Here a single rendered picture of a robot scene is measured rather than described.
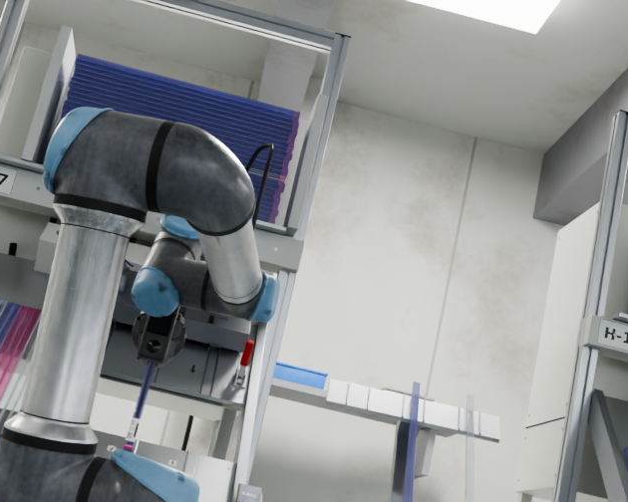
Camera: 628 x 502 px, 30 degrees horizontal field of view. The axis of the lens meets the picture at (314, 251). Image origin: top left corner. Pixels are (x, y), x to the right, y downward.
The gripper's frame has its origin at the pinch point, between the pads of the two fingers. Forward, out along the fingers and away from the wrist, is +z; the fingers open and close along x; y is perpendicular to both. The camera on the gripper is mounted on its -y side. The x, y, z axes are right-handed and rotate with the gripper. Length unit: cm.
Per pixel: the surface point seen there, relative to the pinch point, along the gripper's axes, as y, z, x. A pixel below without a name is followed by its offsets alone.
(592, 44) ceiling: 289, 75, -140
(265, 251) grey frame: 49, 12, -17
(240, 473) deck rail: -12.9, 8.2, -19.9
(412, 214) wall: 316, 210, -102
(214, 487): -16.9, 8.4, -15.9
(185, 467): -13.5, 9.3, -10.3
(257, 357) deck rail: 23.4, 17.7, -20.0
